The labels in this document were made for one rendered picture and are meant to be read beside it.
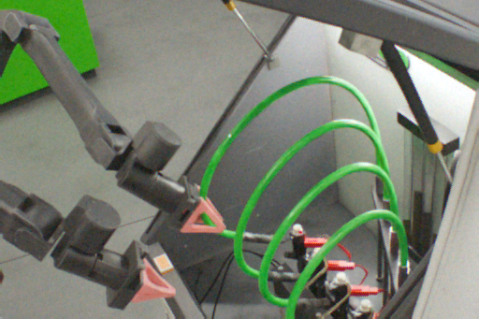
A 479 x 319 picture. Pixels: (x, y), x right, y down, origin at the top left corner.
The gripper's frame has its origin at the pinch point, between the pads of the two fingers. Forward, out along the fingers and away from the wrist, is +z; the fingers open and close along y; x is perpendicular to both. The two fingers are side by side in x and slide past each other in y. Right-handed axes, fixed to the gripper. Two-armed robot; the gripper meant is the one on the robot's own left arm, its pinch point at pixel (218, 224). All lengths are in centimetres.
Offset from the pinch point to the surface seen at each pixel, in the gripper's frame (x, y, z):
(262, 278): -0.8, -15.1, 5.4
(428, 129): -35.5, -32.3, 2.0
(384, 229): -15.1, 0.2, 29.2
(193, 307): 23.1, 10.3, 11.1
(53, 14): 45, 329, -52
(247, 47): -7, 337, 78
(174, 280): 23.8, 19.5, 7.7
